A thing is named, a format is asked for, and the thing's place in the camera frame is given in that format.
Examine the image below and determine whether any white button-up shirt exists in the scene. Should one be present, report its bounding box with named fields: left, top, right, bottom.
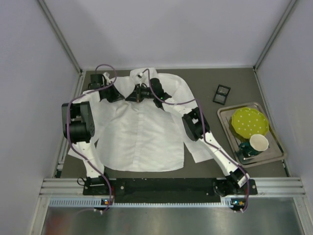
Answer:
left=83, top=90, right=212, bottom=172

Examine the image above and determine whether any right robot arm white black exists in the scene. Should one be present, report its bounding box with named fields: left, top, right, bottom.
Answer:
left=126, top=78, right=250, bottom=196

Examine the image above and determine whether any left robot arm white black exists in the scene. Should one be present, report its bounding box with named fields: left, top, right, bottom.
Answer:
left=62, top=73, right=124, bottom=195

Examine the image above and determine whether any small black open box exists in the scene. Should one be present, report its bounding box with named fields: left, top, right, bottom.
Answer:
left=213, top=84, right=231, bottom=105

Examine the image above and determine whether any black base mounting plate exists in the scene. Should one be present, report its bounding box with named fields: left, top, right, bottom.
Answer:
left=83, top=178, right=259, bottom=197

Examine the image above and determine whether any green polka dot plate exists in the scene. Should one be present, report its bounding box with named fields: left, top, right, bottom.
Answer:
left=231, top=107, right=269, bottom=139

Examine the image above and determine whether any dark green cup white inside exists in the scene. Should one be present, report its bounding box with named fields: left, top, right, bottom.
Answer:
left=239, top=134, right=269, bottom=157

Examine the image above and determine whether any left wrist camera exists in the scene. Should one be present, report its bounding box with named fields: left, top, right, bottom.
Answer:
left=103, top=72, right=110, bottom=79

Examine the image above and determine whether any white slotted cable duct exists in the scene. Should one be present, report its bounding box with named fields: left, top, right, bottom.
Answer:
left=48, top=197, right=247, bottom=208

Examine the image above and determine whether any aluminium frame rail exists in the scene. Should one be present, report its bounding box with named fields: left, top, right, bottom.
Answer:
left=40, top=177, right=306, bottom=197

